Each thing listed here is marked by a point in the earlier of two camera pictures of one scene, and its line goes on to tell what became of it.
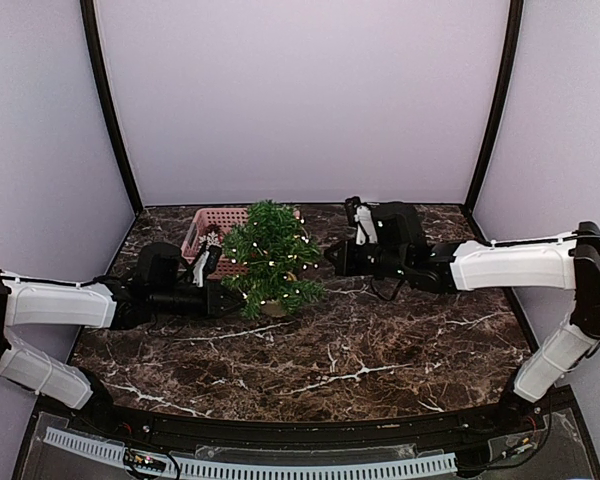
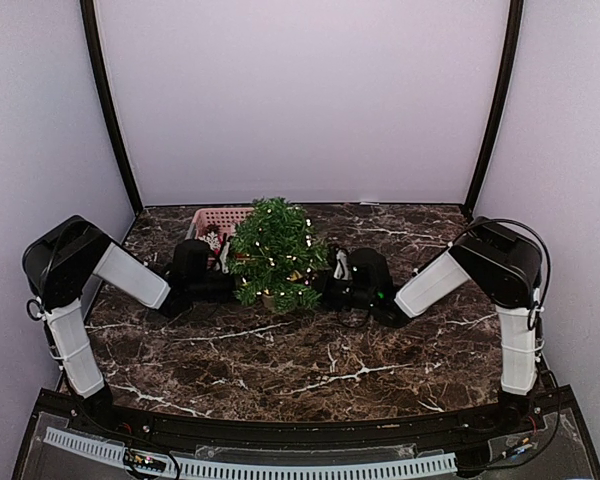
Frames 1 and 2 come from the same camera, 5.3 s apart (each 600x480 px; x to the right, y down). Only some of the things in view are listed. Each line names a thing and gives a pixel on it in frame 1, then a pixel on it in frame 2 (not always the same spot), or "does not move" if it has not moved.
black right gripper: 345,264 to 324,283
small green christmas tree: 265,259 does not move
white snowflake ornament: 211,238 does not move
